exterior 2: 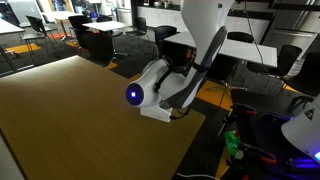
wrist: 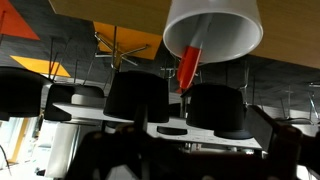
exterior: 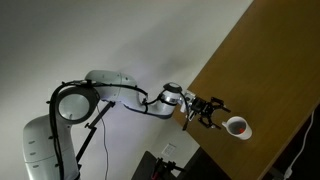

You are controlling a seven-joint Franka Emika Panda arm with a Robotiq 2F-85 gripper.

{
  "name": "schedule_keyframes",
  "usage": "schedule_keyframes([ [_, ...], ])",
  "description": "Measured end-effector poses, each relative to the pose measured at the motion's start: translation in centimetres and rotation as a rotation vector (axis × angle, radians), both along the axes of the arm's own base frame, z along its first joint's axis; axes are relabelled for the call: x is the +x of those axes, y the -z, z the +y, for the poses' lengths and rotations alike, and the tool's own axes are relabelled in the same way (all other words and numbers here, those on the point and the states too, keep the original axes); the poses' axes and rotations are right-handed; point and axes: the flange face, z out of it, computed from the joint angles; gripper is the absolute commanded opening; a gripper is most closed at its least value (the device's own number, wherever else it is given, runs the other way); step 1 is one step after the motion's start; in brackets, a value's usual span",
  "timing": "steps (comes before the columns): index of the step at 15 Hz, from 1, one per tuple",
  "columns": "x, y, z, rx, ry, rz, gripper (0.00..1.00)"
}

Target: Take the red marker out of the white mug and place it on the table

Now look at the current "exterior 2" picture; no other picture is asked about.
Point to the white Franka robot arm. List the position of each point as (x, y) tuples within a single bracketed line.
[(203, 20)]

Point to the grey whiteboard panel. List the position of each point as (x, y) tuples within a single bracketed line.
[(23, 10)]

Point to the white table with black legs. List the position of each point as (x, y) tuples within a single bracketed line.
[(8, 26)]

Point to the white rounded device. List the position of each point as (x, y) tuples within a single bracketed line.
[(300, 165)]

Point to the grey metal cabinet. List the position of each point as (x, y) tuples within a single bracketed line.
[(124, 11)]

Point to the grey star chair base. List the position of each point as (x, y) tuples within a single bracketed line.
[(226, 87)]

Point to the green plastic part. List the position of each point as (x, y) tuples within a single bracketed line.
[(232, 141)]

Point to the steel refrigerator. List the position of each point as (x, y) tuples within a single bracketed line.
[(293, 33)]

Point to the small square white table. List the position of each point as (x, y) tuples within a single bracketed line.
[(106, 25)]

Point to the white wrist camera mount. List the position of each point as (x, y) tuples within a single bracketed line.
[(155, 114)]

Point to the large white table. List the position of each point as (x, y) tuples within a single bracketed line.
[(253, 50)]

